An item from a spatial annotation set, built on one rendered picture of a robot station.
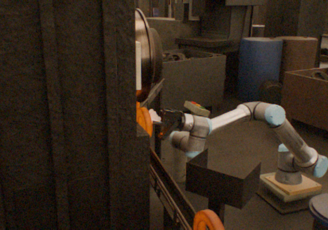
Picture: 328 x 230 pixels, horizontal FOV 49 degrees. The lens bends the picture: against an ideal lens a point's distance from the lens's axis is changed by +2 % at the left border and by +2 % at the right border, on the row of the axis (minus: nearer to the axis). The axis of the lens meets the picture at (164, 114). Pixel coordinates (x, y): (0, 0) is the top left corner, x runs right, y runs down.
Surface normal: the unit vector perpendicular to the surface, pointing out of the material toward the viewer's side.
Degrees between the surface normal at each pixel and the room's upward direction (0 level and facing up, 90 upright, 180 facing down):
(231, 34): 90
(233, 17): 90
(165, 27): 90
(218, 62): 90
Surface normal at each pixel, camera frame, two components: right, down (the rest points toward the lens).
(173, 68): 0.59, 0.25
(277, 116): 0.47, 0.11
